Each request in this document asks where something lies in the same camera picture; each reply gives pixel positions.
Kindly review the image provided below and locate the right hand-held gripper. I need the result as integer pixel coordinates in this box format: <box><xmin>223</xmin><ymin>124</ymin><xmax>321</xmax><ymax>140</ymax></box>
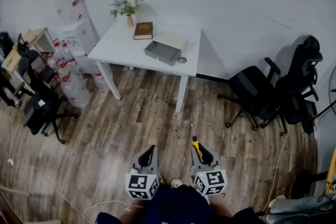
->
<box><xmin>191</xmin><ymin>142</ymin><xmax>228</xmax><ymax>196</ymax></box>

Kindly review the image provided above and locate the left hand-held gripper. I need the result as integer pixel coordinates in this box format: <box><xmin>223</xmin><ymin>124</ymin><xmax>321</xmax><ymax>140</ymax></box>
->
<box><xmin>125</xmin><ymin>144</ymin><xmax>160</xmax><ymax>200</ymax></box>

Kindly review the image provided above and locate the yellow handled screwdriver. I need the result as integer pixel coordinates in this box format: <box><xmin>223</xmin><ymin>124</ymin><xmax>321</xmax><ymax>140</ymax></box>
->
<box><xmin>190</xmin><ymin>123</ymin><xmax>202</xmax><ymax>158</ymax></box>

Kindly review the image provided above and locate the grey container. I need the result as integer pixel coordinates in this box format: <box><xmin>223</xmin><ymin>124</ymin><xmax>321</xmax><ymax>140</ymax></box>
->
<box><xmin>144</xmin><ymin>39</ymin><xmax>183</xmax><ymax>67</ymax></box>

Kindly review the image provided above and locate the person's right forearm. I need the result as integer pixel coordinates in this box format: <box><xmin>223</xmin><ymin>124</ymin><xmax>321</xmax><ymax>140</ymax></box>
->
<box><xmin>206</xmin><ymin>193</ymin><xmax>237</xmax><ymax>219</ymax></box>

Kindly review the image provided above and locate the person's left forearm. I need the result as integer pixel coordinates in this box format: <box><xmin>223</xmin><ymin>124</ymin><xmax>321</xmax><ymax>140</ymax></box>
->
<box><xmin>117</xmin><ymin>198</ymin><xmax>149</xmax><ymax>222</ymax></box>

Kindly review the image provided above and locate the person's light shoe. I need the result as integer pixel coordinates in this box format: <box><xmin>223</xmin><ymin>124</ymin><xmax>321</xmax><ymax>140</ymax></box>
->
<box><xmin>171</xmin><ymin>178</ymin><xmax>184</xmax><ymax>190</ymax></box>

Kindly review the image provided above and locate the person's dark blue clothing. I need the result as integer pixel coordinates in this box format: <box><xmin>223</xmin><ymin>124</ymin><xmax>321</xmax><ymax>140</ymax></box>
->
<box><xmin>94</xmin><ymin>183</ymin><xmax>266</xmax><ymax>224</ymax></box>

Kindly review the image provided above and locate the black office chair with armrests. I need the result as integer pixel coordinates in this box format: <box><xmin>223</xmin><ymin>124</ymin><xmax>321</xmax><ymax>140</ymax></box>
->
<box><xmin>217</xmin><ymin>57</ymin><xmax>283</xmax><ymax>131</ymax></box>

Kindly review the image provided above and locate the clear water jug red label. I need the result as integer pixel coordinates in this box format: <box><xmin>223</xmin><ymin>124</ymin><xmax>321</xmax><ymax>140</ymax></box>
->
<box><xmin>76</xmin><ymin>52</ymin><xmax>114</xmax><ymax>89</ymax></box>
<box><xmin>46</xmin><ymin>38</ymin><xmax>76</xmax><ymax>71</ymax></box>
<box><xmin>58</xmin><ymin>68</ymin><xmax>91</xmax><ymax>110</ymax></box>

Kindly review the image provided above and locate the white table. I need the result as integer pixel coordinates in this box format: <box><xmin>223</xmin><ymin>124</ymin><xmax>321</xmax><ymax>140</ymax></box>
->
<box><xmin>87</xmin><ymin>18</ymin><xmax>202</xmax><ymax>114</ymax></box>

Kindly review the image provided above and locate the black office chair thin back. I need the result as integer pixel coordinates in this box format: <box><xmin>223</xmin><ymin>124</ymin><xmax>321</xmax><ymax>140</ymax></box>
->
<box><xmin>16</xmin><ymin>33</ymin><xmax>80</xmax><ymax>145</ymax></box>

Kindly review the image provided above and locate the black office chair with headrest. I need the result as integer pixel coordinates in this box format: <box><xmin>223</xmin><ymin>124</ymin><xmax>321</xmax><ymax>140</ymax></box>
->
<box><xmin>259</xmin><ymin>35</ymin><xmax>324</xmax><ymax>137</ymax></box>

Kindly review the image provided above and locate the brown hardcover book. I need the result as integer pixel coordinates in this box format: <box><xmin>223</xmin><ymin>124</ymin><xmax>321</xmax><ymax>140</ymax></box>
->
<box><xmin>133</xmin><ymin>22</ymin><xmax>154</xmax><ymax>40</ymax></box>

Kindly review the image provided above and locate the yellow object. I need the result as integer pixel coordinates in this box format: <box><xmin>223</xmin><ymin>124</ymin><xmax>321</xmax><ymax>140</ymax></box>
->
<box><xmin>324</xmin><ymin>148</ymin><xmax>336</xmax><ymax>194</ymax></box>

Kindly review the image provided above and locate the white water dispenser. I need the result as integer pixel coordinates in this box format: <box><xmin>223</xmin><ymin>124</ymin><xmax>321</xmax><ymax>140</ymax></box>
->
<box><xmin>60</xmin><ymin>16</ymin><xmax>102</xmax><ymax>61</ymax></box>

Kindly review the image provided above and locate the black standing fan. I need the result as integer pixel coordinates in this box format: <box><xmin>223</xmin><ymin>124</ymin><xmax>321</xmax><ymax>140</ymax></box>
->
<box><xmin>309</xmin><ymin>65</ymin><xmax>336</xmax><ymax>122</ymax></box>

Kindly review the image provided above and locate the green plant in pink vase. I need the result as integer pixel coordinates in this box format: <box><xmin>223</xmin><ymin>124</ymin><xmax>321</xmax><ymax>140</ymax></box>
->
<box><xmin>109</xmin><ymin>0</ymin><xmax>144</xmax><ymax>28</ymax></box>

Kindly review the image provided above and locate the wooden cabinet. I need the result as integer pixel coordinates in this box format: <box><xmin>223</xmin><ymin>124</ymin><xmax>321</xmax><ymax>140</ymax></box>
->
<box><xmin>22</xmin><ymin>27</ymin><xmax>57</xmax><ymax>61</ymax></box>

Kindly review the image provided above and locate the cardboard box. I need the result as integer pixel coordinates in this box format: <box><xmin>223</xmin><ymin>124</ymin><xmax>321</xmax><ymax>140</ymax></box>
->
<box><xmin>1</xmin><ymin>44</ymin><xmax>24</xmax><ymax>74</ymax></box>

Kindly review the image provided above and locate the plastic wrapped water jug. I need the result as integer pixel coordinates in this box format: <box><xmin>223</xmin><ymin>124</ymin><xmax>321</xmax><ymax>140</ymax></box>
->
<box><xmin>51</xmin><ymin>0</ymin><xmax>89</xmax><ymax>25</ymax></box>

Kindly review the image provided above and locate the white floor cable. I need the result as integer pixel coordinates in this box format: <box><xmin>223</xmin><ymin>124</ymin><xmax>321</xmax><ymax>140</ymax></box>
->
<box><xmin>261</xmin><ymin>123</ymin><xmax>291</xmax><ymax>215</ymax></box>

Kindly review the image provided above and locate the white cable with adapter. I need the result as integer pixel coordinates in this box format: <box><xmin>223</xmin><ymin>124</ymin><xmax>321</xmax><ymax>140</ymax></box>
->
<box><xmin>6</xmin><ymin>157</ymin><xmax>129</xmax><ymax>224</ymax></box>

